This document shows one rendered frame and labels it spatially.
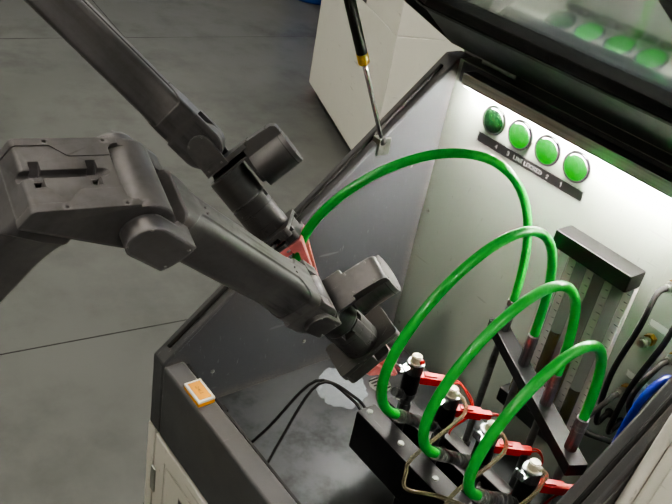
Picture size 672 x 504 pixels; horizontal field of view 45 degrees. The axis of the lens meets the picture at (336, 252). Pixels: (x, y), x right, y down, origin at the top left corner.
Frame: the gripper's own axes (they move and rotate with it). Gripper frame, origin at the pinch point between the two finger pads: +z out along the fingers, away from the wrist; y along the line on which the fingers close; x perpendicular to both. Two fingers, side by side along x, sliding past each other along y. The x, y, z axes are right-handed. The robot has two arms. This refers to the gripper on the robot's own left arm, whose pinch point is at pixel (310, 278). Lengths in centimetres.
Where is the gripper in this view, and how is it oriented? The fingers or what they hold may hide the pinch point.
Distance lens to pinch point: 117.9
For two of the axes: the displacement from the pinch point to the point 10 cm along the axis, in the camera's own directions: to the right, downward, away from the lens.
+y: 0.4, -3.1, 9.5
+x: -8.0, 5.7, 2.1
